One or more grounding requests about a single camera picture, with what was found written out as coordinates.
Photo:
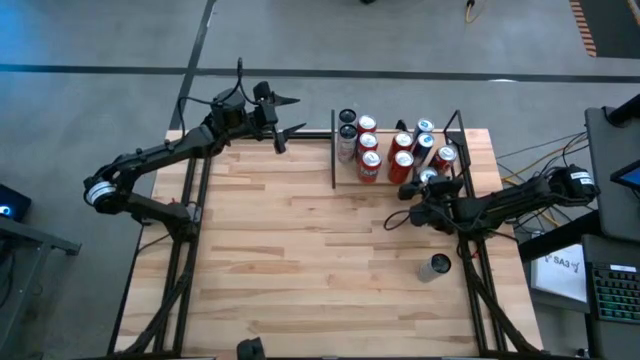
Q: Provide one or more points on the red soda can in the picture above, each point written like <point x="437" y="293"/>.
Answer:
<point x="400" y="145"/>
<point x="367" y="141"/>
<point x="401" y="167"/>

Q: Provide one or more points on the grey side table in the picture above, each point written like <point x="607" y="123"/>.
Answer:
<point x="30" y="240"/>

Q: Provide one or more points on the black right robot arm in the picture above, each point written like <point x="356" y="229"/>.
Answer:
<point x="525" y="197"/>

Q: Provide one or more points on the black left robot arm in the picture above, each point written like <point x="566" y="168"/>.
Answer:
<point x="150" y="155"/>

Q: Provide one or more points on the black device with blue light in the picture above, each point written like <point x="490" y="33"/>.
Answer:
<point x="12" y="200"/>

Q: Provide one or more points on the red Fanta strawberry can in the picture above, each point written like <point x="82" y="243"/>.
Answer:
<point x="370" y="167"/>
<point x="366" y="123"/>

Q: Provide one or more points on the black keyboard with blue keys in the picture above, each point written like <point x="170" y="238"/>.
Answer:
<point x="617" y="292"/>

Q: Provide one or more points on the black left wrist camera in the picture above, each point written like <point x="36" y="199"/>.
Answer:
<point x="261" y="91"/>

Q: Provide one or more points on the black pole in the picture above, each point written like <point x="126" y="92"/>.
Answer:
<point x="622" y="111"/>

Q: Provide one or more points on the white paper sign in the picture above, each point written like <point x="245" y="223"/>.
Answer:
<point x="560" y="272"/>

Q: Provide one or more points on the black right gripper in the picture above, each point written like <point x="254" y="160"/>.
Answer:
<point x="437" y="212"/>

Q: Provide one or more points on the orange striped floor mat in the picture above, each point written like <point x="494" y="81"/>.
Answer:
<point x="610" y="25"/>

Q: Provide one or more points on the computer desk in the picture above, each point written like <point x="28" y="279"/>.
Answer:
<point x="612" y="210"/>

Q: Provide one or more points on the red Coca-Cola can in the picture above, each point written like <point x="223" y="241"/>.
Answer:
<point x="442" y="159"/>

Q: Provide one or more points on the small black exterior camera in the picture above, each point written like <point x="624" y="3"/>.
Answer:
<point x="250" y="350"/>

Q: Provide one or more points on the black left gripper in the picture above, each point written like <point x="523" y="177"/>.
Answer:
<point x="264" y="116"/>

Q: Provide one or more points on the computer monitor with blue screen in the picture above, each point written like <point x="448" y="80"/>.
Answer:
<point x="627" y="176"/>

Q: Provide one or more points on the black aluminium table frame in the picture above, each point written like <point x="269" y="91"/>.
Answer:
<point x="310" y="135"/>

